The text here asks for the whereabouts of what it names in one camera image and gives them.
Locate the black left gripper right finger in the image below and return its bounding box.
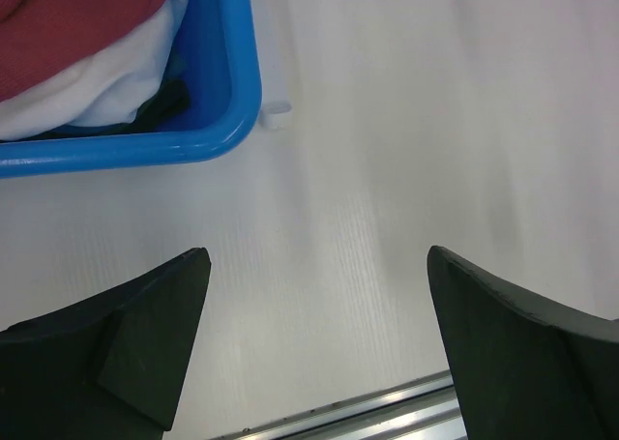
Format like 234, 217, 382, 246
427, 246, 618, 439

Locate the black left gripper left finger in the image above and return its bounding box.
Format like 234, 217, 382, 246
1, 248, 211, 439

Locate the red tank top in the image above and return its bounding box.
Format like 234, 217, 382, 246
1, 0, 165, 101

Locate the white cloth in bin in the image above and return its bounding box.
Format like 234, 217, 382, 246
1, 0, 189, 141

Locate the dark garment in bin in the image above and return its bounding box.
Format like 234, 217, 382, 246
43, 52, 192, 139

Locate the blue plastic bin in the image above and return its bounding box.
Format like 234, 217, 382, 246
1, 0, 262, 178

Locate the white garment rack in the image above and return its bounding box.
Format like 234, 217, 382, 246
251, 0, 293, 130

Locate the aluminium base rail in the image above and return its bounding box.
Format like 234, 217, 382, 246
226, 370, 467, 440

